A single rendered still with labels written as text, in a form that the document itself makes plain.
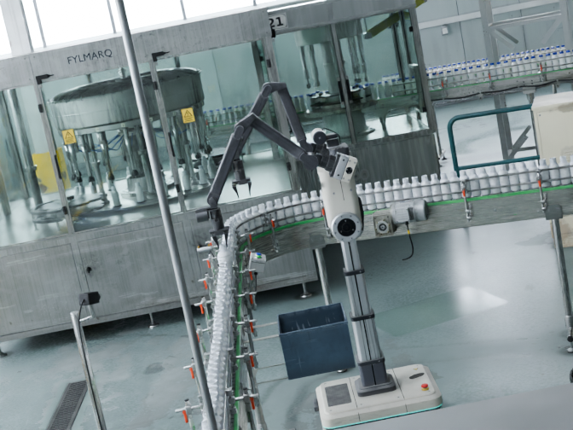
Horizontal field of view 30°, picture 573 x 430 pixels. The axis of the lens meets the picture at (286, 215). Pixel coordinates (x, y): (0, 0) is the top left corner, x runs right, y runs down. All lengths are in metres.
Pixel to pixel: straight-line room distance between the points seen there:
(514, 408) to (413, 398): 4.98
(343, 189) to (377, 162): 4.99
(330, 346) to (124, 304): 4.14
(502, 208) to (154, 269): 3.21
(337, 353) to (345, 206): 0.98
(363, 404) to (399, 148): 5.12
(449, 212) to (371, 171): 3.87
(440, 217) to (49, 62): 3.44
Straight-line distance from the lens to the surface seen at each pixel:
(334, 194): 5.49
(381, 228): 6.62
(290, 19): 10.28
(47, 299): 8.85
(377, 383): 5.82
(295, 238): 6.82
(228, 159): 5.31
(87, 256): 8.71
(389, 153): 10.47
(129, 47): 2.58
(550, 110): 8.79
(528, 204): 6.60
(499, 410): 0.72
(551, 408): 0.72
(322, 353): 4.83
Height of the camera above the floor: 2.38
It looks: 11 degrees down
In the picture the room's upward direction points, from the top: 11 degrees counter-clockwise
